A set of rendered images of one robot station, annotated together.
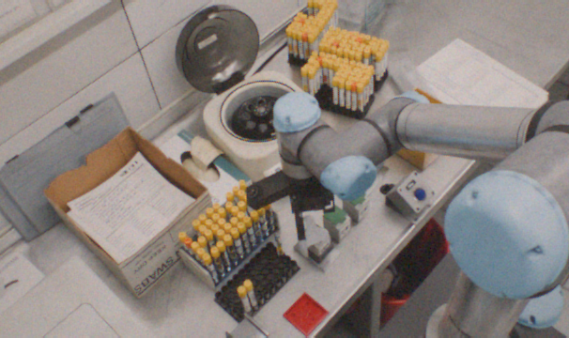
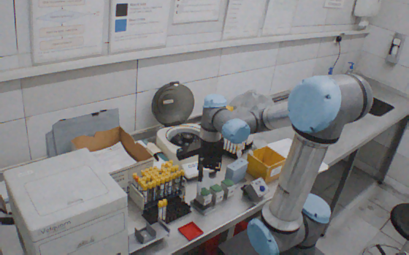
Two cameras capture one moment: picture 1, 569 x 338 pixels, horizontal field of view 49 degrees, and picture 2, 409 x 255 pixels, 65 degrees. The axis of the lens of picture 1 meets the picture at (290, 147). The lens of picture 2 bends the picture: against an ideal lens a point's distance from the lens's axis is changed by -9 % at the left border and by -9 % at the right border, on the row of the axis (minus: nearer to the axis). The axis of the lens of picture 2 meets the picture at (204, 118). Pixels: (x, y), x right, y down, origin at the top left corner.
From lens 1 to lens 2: 45 cm
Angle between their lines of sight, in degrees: 23
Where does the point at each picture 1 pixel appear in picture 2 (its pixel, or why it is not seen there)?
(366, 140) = (247, 116)
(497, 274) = (309, 117)
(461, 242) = (294, 107)
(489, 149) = not seen: hidden behind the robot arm
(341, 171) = (234, 123)
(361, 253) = (226, 212)
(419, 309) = not seen: hidden behind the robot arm
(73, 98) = (99, 101)
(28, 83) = (85, 84)
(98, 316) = (91, 171)
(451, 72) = (283, 150)
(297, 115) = (216, 99)
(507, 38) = not seen: hidden behind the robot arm
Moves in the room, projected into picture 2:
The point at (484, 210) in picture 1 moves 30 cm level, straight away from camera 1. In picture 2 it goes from (307, 82) to (331, 55)
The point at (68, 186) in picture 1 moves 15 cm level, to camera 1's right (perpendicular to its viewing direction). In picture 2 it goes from (82, 143) to (115, 147)
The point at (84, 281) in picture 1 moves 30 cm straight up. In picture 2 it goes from (88, 157) to (84, 66)
